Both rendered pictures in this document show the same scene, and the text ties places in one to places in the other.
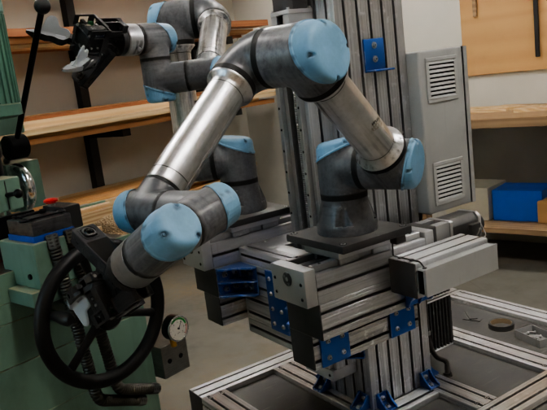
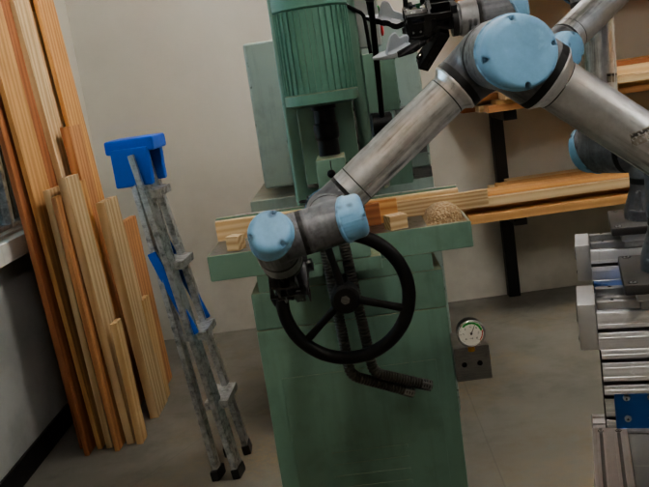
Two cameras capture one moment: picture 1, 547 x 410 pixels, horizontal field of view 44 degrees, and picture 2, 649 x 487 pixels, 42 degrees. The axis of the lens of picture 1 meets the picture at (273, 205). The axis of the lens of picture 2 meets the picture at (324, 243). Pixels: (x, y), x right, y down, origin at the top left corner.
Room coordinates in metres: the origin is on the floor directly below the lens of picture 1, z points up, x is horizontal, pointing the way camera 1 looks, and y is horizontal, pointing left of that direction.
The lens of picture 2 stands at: (0.16, -0.93, 1.25)
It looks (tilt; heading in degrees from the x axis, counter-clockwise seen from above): 11 degrees down; 51
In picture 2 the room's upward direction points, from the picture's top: 8 degrees counter-clockwise
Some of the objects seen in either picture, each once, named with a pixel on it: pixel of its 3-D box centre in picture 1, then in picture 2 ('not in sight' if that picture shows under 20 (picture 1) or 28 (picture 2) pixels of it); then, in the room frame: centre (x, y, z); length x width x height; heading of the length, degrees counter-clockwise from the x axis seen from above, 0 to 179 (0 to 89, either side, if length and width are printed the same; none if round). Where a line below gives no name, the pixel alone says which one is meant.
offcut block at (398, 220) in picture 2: not in sight; (395, 221); (1.47, 0.41, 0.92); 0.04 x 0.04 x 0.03; 69
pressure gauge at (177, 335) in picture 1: (174, 330); (470, 335); (1.51, 0.27, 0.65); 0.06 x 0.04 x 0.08; 138
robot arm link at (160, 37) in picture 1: (152, 40); (501, 14); (1.71, 0.25, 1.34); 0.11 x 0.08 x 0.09; 138
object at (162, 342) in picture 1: (160, 352); (469, 355); (1.56, 0.32, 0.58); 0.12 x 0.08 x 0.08; 48
